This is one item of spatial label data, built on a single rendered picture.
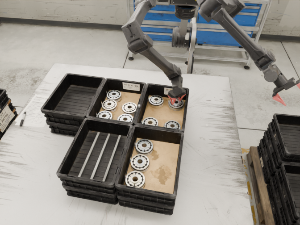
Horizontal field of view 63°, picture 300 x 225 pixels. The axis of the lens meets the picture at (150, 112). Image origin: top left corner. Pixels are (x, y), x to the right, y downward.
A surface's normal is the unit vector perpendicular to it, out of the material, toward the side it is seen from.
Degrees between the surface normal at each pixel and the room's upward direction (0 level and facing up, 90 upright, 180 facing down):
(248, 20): 90
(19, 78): 0
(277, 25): 90
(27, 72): 0
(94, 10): 90
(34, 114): 0
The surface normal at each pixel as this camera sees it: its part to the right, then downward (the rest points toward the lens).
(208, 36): -0.12, 0.71
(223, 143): 0.00, -0.70
